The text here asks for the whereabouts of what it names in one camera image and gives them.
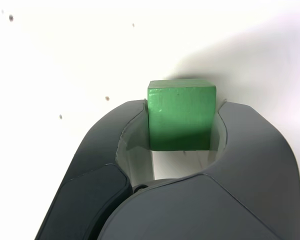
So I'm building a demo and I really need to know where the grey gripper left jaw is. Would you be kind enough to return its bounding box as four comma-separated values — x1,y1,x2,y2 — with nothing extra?
34,98,156,240

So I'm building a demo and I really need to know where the green cube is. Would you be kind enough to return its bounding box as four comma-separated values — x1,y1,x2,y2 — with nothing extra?
146,79,217,152

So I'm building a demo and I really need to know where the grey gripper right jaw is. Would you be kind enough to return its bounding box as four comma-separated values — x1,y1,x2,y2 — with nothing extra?
97,98,300,240

